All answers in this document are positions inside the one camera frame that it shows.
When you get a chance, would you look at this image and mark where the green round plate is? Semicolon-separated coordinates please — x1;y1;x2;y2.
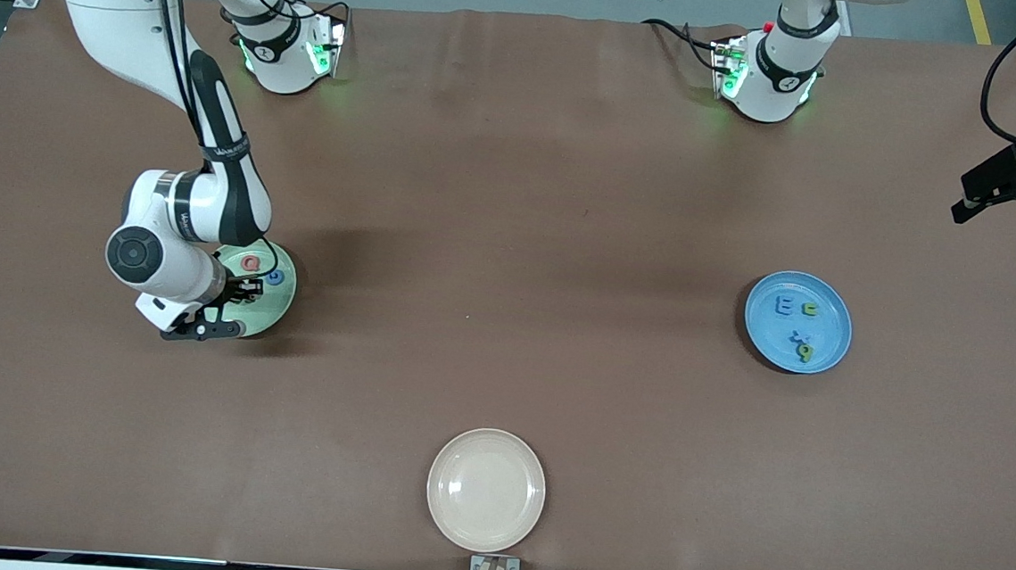
205;235;301;343

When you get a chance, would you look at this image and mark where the blue round plate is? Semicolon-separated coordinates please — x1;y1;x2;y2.
740;267;857;377

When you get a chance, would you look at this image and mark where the brown table mat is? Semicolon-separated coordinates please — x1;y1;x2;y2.
0;0;1016;570

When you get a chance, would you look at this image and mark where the cream round plate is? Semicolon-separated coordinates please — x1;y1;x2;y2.
423;424;551;558

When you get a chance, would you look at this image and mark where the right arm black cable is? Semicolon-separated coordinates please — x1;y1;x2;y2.
128;0;299;286

